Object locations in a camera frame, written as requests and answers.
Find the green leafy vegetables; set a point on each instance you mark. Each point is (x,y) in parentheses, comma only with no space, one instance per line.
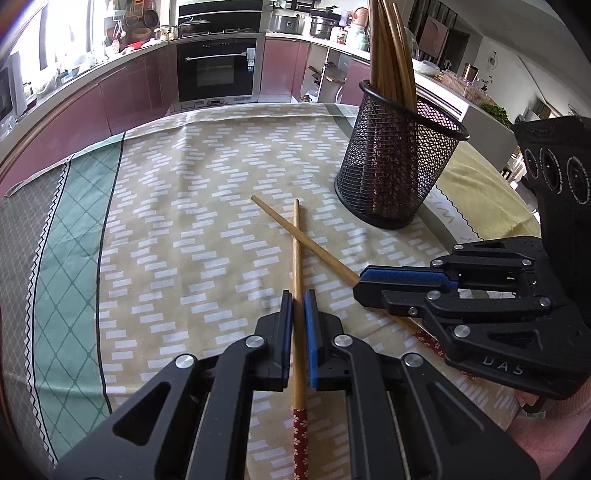
(496,115)

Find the bunch of wooden chopsticks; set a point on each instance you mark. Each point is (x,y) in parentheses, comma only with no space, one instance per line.
(383,55)

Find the black glass stove panel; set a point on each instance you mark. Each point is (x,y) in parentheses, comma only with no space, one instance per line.
(231,14)

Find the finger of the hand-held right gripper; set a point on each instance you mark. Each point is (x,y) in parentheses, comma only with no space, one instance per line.
(392,297)
(401,276)

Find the copper cup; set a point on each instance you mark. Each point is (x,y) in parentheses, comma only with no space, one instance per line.
(471,72)

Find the person's right forearm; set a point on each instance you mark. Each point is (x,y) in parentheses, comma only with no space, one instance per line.
(563,443)

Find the steel stockpot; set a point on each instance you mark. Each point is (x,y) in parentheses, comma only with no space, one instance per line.
(323,26)

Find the beige and green patterned tablecloth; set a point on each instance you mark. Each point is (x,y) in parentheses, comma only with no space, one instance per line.
(184,207)

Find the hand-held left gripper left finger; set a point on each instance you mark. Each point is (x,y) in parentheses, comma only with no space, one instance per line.
(288,341)

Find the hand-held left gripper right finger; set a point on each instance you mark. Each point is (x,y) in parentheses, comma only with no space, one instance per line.
(311,341)

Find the black wok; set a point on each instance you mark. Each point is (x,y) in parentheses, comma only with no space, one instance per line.
(194,25)

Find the silver microwave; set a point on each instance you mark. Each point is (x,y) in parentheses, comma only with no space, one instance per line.
(7,92)

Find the black mesh utensil holder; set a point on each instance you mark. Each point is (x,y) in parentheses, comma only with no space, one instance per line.
(392,184)

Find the pink kettle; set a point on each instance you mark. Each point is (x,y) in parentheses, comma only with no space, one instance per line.
(361,17)

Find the wooden bowl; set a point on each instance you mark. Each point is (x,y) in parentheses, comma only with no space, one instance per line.
(141,33)

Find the silver rice cooker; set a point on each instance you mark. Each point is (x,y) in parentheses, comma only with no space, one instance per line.
(286,21)

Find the kitchen window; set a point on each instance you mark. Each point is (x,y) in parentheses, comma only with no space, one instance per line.
(32,46)

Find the black built-in oven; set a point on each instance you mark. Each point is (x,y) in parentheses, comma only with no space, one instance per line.
(217,74)

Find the yellow printed cloth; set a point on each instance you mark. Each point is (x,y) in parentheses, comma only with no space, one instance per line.
(480,184)

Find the mauve kitchen cabinets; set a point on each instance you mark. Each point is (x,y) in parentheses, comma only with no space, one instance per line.
(134,92)

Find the red bowl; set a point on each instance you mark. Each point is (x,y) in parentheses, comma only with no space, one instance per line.
(136,45)

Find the white kitchen island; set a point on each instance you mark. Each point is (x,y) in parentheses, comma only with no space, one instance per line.
(452,104)

